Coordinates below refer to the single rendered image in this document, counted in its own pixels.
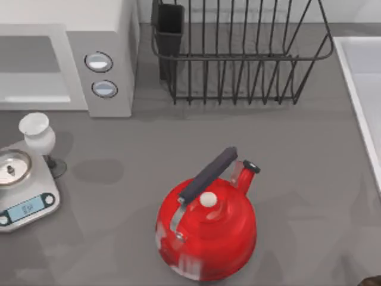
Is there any white goblet glass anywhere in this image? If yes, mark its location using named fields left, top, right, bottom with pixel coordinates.
left=18, top=112, right=68, bottom=179

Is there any microwave oven door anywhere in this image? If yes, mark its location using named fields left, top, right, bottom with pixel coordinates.
left=0, top=23, right=89, bottom=111

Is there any red kettle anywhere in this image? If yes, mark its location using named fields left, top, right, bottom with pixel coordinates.
left=155, top=146, right=261, bottom=282

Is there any black cutlery holder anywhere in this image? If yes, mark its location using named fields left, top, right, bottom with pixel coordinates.
left=151, top=1, right=185, bottom=55

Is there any dark wire dish rack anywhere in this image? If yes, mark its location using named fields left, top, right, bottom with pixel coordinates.
left=151, top=0, right=334, bottom=106

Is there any round microwave knob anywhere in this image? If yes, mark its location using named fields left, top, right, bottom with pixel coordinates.
left=84, top=51, right=114, bottom=73
left=90, top=79, right=119, bottom=99

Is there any pale microwave oven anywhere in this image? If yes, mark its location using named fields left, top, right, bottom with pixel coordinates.
left=0, top=0, right=140, bottom=119

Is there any silver kitchen scale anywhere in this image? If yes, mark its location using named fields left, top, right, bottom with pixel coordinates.
left=0, top=139, right=61, bottom=234

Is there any dark brown object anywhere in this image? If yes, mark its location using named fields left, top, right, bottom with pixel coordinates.
left=359, top=275, right=381, bottom=286

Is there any white sink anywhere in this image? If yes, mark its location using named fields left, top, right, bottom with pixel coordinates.
left=332, top=36, right=381, bottom=200

